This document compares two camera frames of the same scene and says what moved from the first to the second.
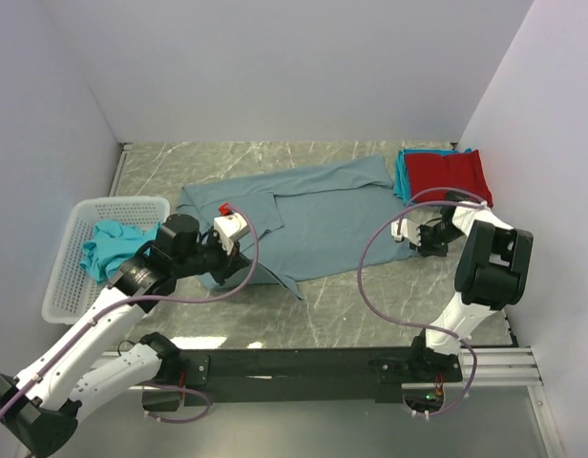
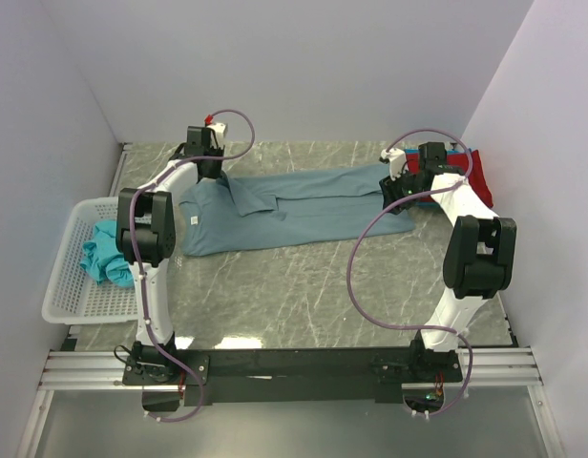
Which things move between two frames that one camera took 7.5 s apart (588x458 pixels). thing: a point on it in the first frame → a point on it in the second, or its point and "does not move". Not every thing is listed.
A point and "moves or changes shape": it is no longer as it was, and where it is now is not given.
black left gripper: x=229 y=263 → x=216 y=174
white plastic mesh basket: x=71 y=286 does not move
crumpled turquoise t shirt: x=116 y=243 does not move
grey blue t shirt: x=313 y=219 moves or changes shape
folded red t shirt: x=461 y=171 does not move
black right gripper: x=424 y=249 → x=389 y=190
